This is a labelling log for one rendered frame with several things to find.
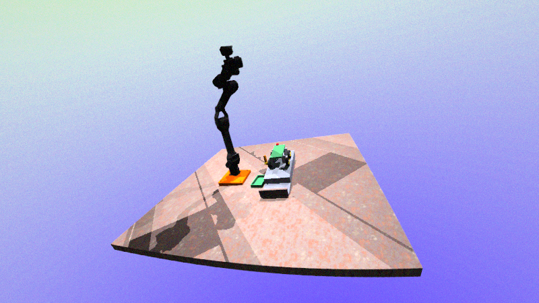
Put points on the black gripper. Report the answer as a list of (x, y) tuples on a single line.
[(227, 51)]

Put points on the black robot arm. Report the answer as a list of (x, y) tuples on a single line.
[(221, 81)]

